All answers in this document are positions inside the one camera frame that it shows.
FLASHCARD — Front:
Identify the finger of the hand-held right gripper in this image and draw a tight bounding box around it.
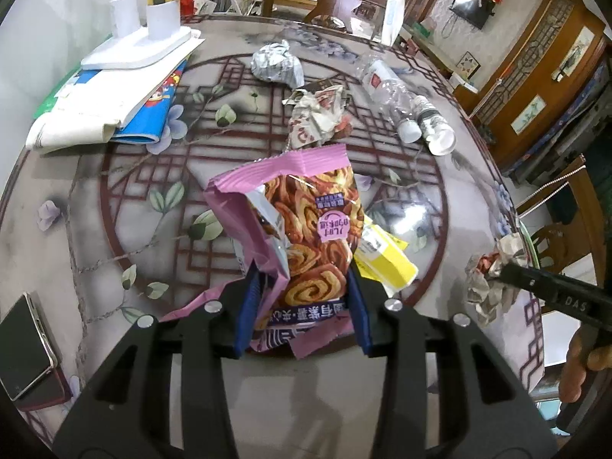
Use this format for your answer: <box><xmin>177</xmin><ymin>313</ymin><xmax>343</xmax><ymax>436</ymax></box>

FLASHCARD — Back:
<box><xmin>500</xmin><ymin>260</ymin><xmax>546</xmax><ymax>295</ymax></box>

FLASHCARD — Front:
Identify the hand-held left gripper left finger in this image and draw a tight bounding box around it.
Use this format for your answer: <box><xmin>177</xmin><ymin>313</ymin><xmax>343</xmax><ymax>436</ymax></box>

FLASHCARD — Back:
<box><xmin>52</xmin><ymin>268</ymin><xmax>261</xmax><ymax>459</ymax></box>

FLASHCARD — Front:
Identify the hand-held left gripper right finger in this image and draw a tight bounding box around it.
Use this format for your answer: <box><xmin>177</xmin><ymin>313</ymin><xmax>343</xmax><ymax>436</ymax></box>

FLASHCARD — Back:
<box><xmin>347</xmin><ymin>268</ymin><xmax>560</xmax><ymax>459</ymax></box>

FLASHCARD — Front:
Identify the printed wrapper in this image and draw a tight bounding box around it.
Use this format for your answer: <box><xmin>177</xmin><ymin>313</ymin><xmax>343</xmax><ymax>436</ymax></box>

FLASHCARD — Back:
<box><xmin>466</xmin><ymin>233</ymin><xmax>531</xmax><ymax>327</ymax></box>
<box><xmin>282</xmin><ymin>85</ymin><xmax>355</xmax><ymax>154</ymax></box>

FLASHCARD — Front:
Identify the yellow snack packet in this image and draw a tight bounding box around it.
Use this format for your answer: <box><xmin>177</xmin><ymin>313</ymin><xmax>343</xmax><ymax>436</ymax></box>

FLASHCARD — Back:
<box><xmin>351</xmin><ymin>215</ymin><xmax>419</xmax><ymax>297</ymax></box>

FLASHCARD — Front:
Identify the pink snack packet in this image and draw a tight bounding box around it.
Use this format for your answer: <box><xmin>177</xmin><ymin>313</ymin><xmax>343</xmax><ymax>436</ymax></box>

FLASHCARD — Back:
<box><xmin>203</xmin><ymin>143</ymin><xmax>366</xmax><ymax>361</ymax></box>

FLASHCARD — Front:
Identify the person's right hand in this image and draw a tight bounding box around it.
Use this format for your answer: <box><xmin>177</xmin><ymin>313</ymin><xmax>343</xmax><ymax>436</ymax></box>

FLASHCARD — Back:
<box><xmin>559</xmin><ymin>329</ymin><xmax>612</xmax><ymax>405</ymax></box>

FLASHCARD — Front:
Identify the carved wooden chair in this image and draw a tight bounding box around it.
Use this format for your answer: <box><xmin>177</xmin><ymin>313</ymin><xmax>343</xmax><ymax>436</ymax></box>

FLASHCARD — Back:
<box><xmin>514</xmin><ymin>155</ymin><xmax>612</xmax><ymax>316</ymax></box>

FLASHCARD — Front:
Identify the blue patterned curtain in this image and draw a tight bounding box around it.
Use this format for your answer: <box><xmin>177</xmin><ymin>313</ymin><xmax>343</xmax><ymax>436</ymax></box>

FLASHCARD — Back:
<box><xmin>502</xmin><ymin>64</ymin><xmax>612</xmax><ymax>187</ymax></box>

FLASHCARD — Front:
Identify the short scroll painting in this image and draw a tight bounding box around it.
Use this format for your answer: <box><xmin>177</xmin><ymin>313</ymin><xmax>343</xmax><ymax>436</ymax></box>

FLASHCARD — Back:
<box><xmin>511</xmin><ymin>94</ymin><xmax>547</xmax><ymax>133</ymax></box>

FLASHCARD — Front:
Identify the clear plastic bottle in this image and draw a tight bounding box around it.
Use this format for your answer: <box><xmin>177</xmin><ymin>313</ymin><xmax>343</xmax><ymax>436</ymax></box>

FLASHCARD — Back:
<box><xmin>358</xmin><ymin>56</ymin><xmax>422</xmax><ymax>143</ymax></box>
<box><xmin>415</xmin><ymin>97</ymin><xmax>457</xmax><ymax>156</ymax></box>

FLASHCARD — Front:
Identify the blue picture book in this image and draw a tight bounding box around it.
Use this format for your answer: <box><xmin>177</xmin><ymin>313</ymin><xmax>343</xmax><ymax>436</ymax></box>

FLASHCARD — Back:
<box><xmin>111</xmin><ymin>60</ymin><xmax>188</xmax><ymax>146</ymax></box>

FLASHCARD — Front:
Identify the small framed picture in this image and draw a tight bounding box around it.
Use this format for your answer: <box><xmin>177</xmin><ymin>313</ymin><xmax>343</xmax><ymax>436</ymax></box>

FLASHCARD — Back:
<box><xmin>456</xmin><ymin>52</ymin><xmax>479</xmax><ymax>80</ymax></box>

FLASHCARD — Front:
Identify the black smartphone red case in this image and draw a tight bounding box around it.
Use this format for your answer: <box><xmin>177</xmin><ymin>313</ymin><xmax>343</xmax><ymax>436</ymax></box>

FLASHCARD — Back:
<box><xmin>0</xmin><ymin>291</ymin><xmax>72</xmax><ymax>409</ymax></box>

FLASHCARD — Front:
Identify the tall scroll painting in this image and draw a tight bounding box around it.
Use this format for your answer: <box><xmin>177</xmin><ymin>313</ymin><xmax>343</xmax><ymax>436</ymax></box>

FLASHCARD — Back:
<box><xmin>557</xmin><ymin>26</ymin><xmax>595</xmax><ymax>80</ymax></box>

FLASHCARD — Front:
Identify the crumpled silver foil wrapper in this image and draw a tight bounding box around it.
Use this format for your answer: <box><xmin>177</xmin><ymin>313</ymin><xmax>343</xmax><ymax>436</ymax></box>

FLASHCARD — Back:
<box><xmin>251</xmin><ymin>39</ymin><xmax>305</xmax><ymax>89</ymax></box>

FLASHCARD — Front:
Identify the stack of books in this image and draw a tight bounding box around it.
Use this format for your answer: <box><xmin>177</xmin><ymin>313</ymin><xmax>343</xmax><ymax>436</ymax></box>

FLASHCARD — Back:
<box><xmin>26</xmin><ymin>33</ymin><xmax>205</xmax><ymax>155</ymax></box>

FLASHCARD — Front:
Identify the white desk lamp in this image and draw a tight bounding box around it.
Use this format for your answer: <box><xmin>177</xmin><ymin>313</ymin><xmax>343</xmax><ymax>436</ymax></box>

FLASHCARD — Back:
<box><xmin>80</xmin><ymin>0</ymin><xmax>193</xmax><ymax>72</ymax></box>

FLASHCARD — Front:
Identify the white long plastic package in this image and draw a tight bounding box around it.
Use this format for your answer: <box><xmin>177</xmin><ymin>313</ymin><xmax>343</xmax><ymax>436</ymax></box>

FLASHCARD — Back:
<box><xmin>380</xmin><ymin>0</ymin><xmax>408</xmax><ymax>49</ymax></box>

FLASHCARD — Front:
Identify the green book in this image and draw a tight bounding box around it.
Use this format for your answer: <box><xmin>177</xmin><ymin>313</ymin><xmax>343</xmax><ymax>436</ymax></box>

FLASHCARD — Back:
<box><xmin>34</xmin><ymin>74</ymin><xmax>72</xmax><ymax>119</ymax></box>

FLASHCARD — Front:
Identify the wall mounted television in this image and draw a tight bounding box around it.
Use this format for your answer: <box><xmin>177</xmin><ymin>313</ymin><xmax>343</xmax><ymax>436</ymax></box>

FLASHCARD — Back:
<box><xmin>450</xmin><ymin>0</ymin><xmax>495</xmax><ymax>30</ymax></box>

